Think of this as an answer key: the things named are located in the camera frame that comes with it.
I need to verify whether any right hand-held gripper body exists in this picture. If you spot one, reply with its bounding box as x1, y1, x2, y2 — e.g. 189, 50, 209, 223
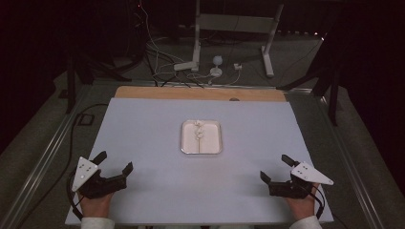
267, 160, 335, 200

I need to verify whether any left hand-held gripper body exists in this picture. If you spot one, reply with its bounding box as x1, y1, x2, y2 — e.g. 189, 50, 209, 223
71, 156, 128, 200

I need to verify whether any white square plate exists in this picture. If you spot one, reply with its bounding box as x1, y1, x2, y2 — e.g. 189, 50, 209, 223
181, 118, 224, 156

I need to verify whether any person's right hand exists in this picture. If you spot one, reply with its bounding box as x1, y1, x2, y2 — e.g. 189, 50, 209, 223
284, 182, 321, 221

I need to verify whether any person's left hand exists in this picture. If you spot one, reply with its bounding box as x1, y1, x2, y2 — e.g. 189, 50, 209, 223
77, 190, 115, 219

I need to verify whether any pale blue table sheet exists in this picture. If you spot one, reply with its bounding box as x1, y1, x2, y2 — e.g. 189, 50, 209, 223
64, 96, 335, 226

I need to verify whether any black angled stand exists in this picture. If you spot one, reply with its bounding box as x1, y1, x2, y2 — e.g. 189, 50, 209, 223
275, 31, 344, 127

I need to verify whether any black tripod stand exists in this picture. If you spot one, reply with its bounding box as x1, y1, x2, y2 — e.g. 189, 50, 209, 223
64, 47, 145, 115

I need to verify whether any wooden board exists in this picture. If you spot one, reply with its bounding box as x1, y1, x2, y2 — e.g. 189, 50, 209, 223
114, 85, 288, 103

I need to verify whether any white round device on base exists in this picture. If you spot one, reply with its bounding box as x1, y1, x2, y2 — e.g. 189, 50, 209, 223
209, 54, 224, 78

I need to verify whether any white power strip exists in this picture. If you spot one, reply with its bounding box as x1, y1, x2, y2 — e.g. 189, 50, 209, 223
173, 60, 199, 73

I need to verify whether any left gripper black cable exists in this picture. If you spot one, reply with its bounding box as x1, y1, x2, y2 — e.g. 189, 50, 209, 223
65, 171, 85, 221

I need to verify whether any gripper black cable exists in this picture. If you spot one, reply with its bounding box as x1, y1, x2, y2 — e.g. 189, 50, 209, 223
65, 171, 85, 221
305, 182, 327, 220

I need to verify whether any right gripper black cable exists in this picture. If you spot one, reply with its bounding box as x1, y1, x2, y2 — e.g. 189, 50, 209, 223
305, 182, 327, 220

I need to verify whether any long black floor cable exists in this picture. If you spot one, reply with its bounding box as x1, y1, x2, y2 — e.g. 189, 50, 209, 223
14, 102, 110, 229

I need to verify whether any metal floor rail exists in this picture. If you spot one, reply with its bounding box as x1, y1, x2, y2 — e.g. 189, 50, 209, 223
0, 83, 94, 229
283, 88, 387, 229

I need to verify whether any black cable bundle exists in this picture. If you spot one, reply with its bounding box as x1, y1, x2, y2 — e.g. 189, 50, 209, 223
144, 47, 205, 89

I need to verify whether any thin white plug cable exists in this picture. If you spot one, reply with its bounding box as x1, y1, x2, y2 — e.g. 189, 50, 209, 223
207, 69, 242, 87

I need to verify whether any long white cable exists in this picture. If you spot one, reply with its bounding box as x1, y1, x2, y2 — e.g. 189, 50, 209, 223
139, 0, 186, 64

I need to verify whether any white metal stand frame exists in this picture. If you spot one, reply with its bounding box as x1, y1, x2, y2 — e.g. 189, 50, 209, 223
191, 0, 286, 78

